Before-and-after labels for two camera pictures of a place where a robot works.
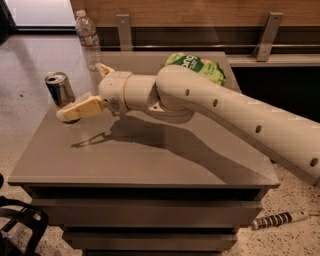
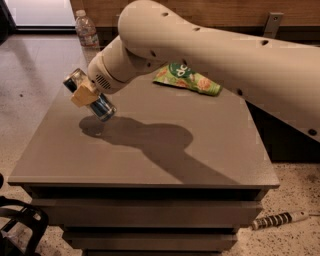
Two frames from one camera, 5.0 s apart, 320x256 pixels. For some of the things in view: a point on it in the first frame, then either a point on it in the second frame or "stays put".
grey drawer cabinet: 126,181 stays put
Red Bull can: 60,92 → 101,107
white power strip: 280,219 stays put
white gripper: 111,90 → 99,74
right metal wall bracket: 271,30 stays put
